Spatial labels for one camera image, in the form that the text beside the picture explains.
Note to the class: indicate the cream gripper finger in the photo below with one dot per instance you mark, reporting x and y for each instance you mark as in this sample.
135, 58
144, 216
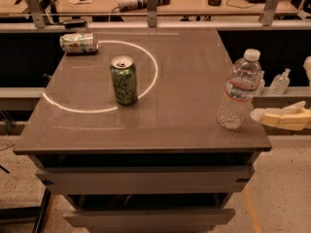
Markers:
307, 67
294, 117

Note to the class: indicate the clear plastic water bottle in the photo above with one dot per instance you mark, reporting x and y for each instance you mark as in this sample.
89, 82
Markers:
240, 88

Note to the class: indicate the green upright soda can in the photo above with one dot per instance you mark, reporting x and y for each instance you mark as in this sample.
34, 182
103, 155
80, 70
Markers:
123, 73

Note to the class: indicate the white lying soda can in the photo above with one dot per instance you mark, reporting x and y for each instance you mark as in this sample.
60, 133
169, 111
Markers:
79, 43

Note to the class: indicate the right sanitizer pump bottle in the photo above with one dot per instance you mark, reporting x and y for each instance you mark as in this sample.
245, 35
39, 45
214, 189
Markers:
280, 82

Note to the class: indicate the sanitizer pump bottle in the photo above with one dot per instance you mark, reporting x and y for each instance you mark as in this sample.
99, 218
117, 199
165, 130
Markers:
261, 84
280, 82

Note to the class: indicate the left sanitizer pump bottle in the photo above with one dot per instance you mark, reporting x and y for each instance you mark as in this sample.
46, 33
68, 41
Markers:
261, 84

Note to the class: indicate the upper cabinet drawer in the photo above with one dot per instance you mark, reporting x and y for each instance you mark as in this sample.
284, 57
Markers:
146, 180

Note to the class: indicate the cabinet drawer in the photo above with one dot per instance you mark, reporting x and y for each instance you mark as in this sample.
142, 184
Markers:
150, 221
146, 180

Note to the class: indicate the grey drawer cabinet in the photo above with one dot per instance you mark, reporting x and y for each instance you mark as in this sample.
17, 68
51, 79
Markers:
181, 74

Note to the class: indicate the lower cabinet drawer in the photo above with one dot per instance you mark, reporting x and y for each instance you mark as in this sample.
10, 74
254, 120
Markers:
150, 221

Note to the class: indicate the black metal stand leg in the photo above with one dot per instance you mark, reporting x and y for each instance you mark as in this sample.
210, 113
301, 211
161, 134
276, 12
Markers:
35, 215

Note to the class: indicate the right metal bracket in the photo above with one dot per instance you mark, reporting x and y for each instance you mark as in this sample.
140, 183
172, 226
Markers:
267, 16

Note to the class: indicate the metal bracket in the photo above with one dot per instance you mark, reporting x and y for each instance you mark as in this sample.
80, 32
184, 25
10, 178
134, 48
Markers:
37, 13
267, 16
151, 13

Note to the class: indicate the middle metal bracket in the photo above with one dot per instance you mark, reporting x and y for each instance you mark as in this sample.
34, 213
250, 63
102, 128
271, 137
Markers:
151, 13

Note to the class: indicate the left metal bracket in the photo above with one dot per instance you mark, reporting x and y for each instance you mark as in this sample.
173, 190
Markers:
37, 13

